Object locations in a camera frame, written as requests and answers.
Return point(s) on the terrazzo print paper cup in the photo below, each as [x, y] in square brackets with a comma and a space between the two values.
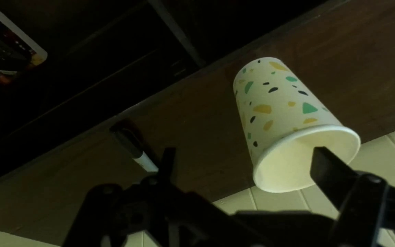
[281, 118]

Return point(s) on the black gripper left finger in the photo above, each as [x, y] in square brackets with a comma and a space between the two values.
[151, 205]

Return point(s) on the black marker pen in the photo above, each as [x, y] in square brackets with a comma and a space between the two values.
[133, 144]

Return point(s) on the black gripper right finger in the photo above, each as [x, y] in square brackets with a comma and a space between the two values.
[356, 200]

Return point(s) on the black cover thick book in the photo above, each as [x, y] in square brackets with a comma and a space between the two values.
[0, 45]

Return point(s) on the dark wooden secretary desk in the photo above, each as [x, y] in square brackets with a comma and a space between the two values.
[197, 123]

